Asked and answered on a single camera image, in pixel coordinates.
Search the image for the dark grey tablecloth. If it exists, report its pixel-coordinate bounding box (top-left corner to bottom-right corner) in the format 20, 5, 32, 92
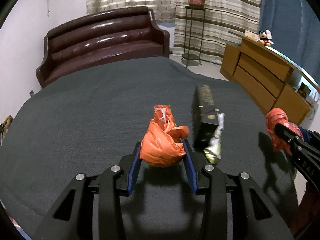
1, 57, 298, 236

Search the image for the red plastic bag bundle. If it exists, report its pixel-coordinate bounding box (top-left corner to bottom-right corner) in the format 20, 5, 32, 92
265, 108, 304, 156

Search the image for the green white tied wrapper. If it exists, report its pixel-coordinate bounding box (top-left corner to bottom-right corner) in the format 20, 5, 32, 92
204, 113, 225, 165

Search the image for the small cardboard box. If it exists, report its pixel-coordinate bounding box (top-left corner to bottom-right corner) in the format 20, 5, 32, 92
244, 30, 260, 42

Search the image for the dark brown leather sofa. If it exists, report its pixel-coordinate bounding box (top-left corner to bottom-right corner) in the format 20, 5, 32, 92
36, 6, 171, 88

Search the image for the dark brown gold box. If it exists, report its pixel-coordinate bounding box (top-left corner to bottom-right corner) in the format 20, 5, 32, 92
192, 85, 219, 152

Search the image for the orange plastic bag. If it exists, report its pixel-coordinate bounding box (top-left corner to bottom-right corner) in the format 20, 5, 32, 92
139, 105, 189, 168

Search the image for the striped beige curtain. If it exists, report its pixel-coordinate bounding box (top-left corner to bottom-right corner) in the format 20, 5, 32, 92
86, 0, 261, 64

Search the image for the mickey mouse plush toy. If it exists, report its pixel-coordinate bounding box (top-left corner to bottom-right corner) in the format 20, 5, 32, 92
257, 29, 273, 47

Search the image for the wooden sideboard cabinet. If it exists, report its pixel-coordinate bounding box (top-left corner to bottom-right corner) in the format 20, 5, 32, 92
220, 33, 319, 125

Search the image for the blue curtain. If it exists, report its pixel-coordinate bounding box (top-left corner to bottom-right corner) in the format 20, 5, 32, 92
259, 0, 319, 82

